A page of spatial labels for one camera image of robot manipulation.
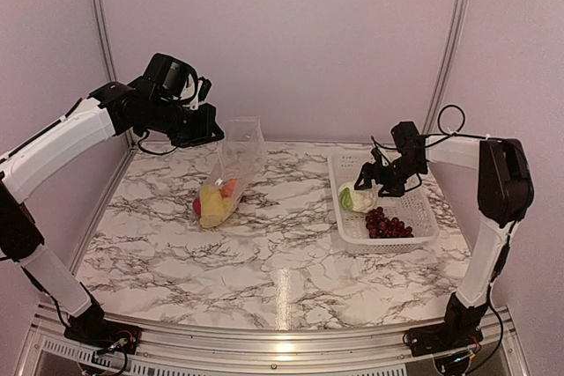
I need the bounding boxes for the yellow lemon toy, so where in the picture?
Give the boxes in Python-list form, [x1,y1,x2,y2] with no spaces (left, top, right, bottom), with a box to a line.
[199,185,224,228]

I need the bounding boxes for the clear zip top bag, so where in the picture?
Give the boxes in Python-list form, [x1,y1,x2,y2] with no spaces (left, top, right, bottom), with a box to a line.
[196,116,266,227]

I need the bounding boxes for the right aluminium frame post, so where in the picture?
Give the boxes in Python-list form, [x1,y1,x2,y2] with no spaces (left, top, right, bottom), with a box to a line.
[423,0,469,132]

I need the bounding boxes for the red bell pepper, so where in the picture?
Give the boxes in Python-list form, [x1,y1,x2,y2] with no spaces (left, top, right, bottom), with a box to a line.
[193,197,202,216]

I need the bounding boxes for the orange pumpkin toy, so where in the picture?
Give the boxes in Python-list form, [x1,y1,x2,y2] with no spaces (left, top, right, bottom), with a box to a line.
[219,179,237,198]

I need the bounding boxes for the white cauliflower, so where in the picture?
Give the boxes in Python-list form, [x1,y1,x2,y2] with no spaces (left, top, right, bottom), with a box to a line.
[338,181,378,213]

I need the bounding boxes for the left aluminium frame post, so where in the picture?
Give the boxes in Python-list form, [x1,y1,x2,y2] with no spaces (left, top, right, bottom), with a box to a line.
[91,0,117,81]

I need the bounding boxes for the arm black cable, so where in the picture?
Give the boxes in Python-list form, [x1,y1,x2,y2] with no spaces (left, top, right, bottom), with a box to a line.
[136,127,177,156]
[425,105,490,148]

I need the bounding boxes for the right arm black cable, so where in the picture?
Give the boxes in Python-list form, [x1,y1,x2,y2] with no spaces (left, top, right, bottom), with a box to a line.
[425,105,490,148]

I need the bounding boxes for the aluminium frame post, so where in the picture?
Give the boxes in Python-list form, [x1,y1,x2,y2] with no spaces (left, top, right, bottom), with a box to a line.
[423,0,469,132]
[91,0,117,81]

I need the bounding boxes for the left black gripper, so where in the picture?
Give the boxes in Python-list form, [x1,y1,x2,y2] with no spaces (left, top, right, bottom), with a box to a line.
[142,96,222,147]

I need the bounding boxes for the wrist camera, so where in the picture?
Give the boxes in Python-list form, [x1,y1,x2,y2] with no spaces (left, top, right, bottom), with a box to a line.
[371,121,427,166]
[142,53,212,111]

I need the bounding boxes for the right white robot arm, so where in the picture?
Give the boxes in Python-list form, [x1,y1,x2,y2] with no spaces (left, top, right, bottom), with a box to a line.
[354,129,534,357]

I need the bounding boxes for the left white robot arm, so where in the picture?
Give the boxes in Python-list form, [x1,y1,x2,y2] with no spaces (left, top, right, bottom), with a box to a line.
[1,77,224,345]

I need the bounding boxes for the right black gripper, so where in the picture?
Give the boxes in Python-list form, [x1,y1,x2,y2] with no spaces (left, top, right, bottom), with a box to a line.
[354,155,427,196]

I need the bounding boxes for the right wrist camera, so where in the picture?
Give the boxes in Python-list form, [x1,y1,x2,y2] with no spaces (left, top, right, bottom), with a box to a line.
[371,121,427,166]

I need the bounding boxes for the white plastic basket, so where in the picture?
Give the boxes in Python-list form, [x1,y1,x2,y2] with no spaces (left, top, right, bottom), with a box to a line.
[327,151,440,254]

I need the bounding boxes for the purple grape bunch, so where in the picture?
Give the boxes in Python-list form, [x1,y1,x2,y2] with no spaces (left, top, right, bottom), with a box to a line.
[365,207,414,239]

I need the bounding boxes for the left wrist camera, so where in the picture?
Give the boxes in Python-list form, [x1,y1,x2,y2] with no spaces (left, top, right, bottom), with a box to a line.
[142,53,212,111]

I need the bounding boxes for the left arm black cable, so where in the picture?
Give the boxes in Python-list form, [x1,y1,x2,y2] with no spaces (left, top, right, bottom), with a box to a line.
[136,127,177,156]

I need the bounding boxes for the front aluminium rail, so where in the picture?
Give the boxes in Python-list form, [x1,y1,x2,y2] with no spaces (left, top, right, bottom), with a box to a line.
[12,313,532,376]

